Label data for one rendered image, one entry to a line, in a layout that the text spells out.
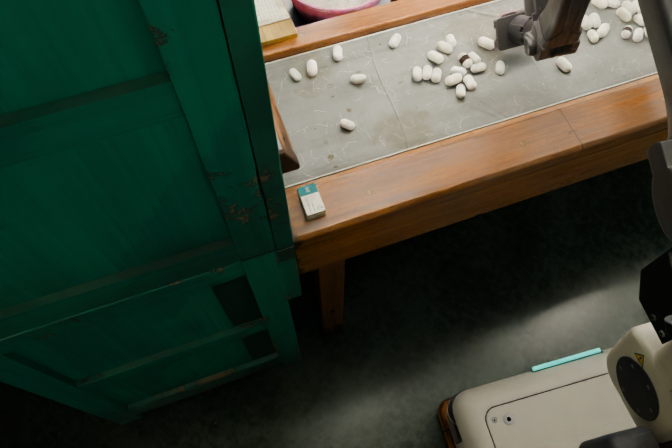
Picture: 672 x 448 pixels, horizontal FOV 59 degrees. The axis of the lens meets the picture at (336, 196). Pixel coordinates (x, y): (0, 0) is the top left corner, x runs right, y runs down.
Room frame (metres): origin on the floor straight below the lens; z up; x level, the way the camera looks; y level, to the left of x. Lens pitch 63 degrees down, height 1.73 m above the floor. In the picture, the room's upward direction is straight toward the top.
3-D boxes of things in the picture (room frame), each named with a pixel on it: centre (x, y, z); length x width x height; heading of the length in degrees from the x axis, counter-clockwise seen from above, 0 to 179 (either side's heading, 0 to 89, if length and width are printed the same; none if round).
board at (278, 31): (1.01, 0.21, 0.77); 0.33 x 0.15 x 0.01; 20
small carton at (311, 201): (0.48, 0.04, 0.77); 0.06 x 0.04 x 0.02; 20
